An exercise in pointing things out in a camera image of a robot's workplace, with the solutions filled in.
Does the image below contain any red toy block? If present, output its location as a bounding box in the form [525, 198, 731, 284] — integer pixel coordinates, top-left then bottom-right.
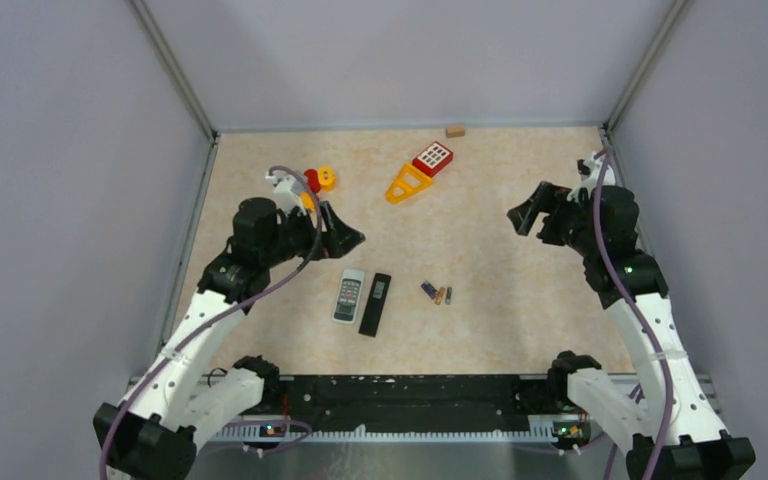
[412, 141, 454, 178]

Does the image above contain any yellow ring toy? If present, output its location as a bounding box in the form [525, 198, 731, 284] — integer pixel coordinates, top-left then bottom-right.
[317, 166, 337, 192]

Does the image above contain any black remote control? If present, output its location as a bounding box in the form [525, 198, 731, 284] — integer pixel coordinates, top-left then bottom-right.
[358, 272, 392, 338]

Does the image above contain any yellow triangle toy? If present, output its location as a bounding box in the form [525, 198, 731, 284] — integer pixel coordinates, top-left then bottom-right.
[385, 163, 433, 205]

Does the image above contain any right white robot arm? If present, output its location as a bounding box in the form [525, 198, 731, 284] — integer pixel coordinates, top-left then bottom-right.
[507, 182, 756, 479]

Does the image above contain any red cylinder toy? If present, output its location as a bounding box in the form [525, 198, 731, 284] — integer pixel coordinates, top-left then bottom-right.
[304, 168, 321, 195]

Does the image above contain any white remote control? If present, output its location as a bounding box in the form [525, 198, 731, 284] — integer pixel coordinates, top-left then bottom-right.
[332, 269, 366, 324]

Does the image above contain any orange battery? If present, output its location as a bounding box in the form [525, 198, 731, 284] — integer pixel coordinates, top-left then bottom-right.
[434, 287, 447, 305]

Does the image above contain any blue battery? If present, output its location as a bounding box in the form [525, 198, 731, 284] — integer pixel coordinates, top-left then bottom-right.
[421, 281, 437, 299]

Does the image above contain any orange toy piece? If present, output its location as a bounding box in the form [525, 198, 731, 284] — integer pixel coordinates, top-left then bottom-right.
[301, 192, 318, 212]

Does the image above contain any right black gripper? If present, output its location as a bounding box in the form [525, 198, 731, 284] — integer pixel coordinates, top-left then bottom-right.
[508, 181, 600, 257]

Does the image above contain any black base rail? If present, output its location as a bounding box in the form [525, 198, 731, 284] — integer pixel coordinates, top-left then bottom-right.
[211, 374, 597, 452]

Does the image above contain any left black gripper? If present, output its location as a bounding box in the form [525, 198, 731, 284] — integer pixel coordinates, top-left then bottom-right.
[261, 199, 363, 267]

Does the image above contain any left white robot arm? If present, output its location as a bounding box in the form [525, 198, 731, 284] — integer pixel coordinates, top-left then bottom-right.
[93, 197, 365, 479]

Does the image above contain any small wooden block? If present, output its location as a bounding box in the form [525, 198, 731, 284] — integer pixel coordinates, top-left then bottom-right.
[445, 124, 466, 138]

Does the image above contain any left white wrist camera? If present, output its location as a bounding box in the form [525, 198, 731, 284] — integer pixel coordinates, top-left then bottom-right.
[265, 166, 313, 215]

